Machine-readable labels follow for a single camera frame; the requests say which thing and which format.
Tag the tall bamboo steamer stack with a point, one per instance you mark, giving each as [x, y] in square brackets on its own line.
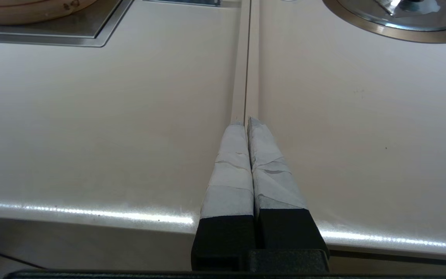
[25, 11]

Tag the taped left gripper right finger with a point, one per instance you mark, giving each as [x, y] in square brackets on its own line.
[273, 186]

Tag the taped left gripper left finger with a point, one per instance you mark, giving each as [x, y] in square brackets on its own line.
[229, 186]

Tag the recessed steel tray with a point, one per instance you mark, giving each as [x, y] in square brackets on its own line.
[91, 33]

